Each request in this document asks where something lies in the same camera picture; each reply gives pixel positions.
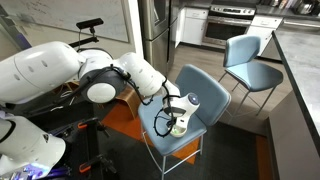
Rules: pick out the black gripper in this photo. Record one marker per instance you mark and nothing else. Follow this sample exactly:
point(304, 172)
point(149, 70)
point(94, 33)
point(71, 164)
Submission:
point(171, 122)

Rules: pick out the green marker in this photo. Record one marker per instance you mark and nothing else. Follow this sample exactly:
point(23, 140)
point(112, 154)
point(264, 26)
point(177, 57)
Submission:
point(178, 134)

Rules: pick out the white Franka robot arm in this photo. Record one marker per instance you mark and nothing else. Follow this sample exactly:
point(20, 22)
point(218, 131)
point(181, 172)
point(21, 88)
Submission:
point(43, 66)

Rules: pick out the white ceramic bowl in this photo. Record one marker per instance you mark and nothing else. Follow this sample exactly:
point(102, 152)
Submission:
point(181, 132)

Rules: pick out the blue upholstered chair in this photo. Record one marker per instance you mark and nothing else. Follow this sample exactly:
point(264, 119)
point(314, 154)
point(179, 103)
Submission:
point(253, 75)
point(200, 90)

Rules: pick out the bent plywood stool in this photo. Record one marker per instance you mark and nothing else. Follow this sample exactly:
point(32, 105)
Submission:
point(128, 98)

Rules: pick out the black robot table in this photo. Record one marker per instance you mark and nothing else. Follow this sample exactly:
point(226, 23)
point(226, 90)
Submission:
point(76, 146)

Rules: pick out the stainless steel refrigerator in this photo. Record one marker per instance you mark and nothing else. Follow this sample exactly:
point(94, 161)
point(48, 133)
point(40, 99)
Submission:
point(156, 33)

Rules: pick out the narrow white kitchen cabinet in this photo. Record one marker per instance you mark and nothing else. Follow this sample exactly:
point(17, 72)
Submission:
point(194, 28)

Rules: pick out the stainless steel oven range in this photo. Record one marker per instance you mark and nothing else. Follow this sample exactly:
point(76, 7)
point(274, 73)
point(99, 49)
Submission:
point(226, 30)

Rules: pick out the wide white kitchen cabinet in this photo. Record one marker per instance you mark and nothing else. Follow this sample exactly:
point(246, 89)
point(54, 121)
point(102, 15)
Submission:
point(263, 25)

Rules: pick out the grey kitchen island counter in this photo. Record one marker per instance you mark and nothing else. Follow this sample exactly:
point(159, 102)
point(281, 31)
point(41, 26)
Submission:
point(300, 66)

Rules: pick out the silver kettle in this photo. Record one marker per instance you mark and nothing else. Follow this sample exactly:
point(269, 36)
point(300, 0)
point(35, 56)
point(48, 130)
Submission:
point(304, 8)

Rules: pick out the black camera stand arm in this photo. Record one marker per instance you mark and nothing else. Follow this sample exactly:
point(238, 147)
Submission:
point(83, 41)

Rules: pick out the wall whiteboard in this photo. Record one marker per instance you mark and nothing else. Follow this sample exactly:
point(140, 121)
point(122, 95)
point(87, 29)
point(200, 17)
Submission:
point(66, 16)

